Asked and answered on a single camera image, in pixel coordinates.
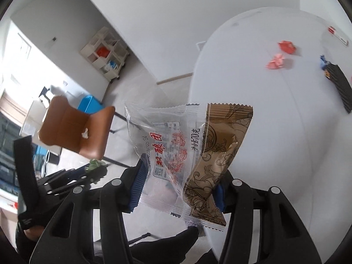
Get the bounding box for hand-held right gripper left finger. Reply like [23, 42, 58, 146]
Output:
[30, 159, 147, 264]

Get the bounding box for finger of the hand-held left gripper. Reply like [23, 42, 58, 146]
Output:
[41, 168, 94, 189]
[52, 180, 91, 196]

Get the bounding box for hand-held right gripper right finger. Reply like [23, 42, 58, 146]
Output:
[215, 169, 323, 264]

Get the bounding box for clear plastic wrapper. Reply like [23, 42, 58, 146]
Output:
[124, 102, 224, 233]

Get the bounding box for brown patterned wrapper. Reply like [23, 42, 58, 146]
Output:
[183, 103, 254, 226]

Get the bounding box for person's left hand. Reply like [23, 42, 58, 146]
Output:
[24, 224, 47, 240]

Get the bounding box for brown leather chair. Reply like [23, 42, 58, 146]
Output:
[38, 96, 130, 168]

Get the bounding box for black chair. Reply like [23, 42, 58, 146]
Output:
[128, 232, 152, 245]

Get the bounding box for person's right leg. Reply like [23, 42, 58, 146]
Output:
[192, 249, 220, 264]

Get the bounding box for person's leg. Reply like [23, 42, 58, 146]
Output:
[192, 249, 220, 264]
[128, 225, 199, 264]

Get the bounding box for person's left leg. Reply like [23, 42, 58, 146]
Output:
[128, 225, 199, 264]

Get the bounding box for blue plastic bin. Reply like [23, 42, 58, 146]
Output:
[77, 95, 104, 114]

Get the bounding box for cream storage cart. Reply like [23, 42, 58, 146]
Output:
[93, 27, 130, 61]
[80, 33, 121, 82]

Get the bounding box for pink crumpled paper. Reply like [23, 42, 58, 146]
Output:
[265, 53, 285, 70]

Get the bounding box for black snack wrapper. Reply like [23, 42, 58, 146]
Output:
[324, 63, 352, 114]

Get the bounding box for red crumpled paper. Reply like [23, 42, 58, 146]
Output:
[278, 41, 297, 55]

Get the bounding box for white red box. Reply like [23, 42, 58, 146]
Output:
[328, 26, 350, 46]

